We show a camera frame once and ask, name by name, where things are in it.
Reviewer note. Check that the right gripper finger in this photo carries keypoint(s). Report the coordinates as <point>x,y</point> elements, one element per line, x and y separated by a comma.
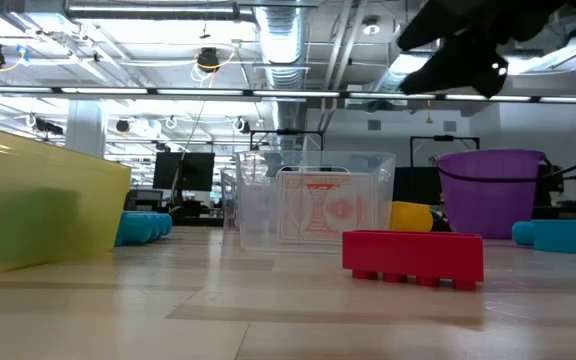
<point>443,72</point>
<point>433,22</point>

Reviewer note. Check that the yellow toy block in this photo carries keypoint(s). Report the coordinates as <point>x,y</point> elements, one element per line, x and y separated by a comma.
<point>410,216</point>

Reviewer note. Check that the red brick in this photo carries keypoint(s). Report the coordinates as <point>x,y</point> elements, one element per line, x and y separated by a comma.
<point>413,252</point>

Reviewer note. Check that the large blue toy block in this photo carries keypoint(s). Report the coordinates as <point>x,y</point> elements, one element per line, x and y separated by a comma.
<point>138,227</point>

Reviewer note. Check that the white ceiling sensor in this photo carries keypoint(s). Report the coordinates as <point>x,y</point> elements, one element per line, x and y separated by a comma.
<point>370,27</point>

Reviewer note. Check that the black computer monitor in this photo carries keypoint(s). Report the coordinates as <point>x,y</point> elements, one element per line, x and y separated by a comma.
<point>184,171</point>
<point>418,185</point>

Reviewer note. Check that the purple plastic bucket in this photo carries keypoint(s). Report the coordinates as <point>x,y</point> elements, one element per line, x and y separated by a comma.
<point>488,200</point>

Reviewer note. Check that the black background equipment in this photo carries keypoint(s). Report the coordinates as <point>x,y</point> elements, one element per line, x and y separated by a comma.
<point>568,200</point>

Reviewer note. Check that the blue heart-shaped block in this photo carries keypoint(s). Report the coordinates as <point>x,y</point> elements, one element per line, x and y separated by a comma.
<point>558,236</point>

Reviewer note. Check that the small clear plastic container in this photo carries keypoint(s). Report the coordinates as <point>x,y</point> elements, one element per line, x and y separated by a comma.
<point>258,220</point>

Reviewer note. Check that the clear plastic bin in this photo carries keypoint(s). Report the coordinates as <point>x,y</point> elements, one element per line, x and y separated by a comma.
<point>228,195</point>

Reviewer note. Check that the long light bar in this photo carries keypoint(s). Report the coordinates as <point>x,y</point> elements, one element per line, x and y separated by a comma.
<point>168,92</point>

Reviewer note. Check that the silver ceiling pipe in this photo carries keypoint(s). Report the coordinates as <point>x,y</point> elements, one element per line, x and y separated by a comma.
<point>158,10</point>

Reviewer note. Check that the white column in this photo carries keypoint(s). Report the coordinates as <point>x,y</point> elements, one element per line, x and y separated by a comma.
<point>85,127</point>

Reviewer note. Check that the yellow translucent bin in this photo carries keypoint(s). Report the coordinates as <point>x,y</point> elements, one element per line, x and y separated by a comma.
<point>43,160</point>

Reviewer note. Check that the silver air duct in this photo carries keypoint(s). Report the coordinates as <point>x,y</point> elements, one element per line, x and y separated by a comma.
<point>388,80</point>
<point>280,40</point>

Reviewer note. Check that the small black ceiling camera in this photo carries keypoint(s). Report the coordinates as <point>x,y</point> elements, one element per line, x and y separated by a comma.
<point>48,126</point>
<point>244,126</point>
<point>122,126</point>

